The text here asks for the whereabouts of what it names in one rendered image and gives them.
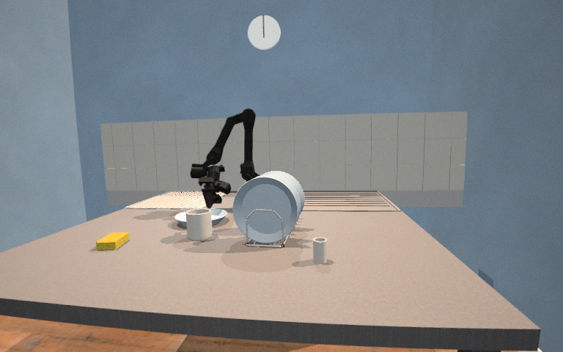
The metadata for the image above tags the pale grey cylindrical cup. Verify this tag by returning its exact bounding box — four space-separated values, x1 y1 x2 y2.
313 238 327 264

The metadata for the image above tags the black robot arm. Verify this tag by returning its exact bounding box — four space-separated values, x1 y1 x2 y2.
191 109 259 194

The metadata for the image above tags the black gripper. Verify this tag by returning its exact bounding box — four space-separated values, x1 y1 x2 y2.
199 175 222 209

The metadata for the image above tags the grey tiled splashback panel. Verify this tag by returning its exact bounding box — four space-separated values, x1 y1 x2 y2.
100 111 468 207

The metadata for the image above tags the yellow sponge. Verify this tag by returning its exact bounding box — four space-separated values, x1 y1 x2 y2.
96 232 129 250

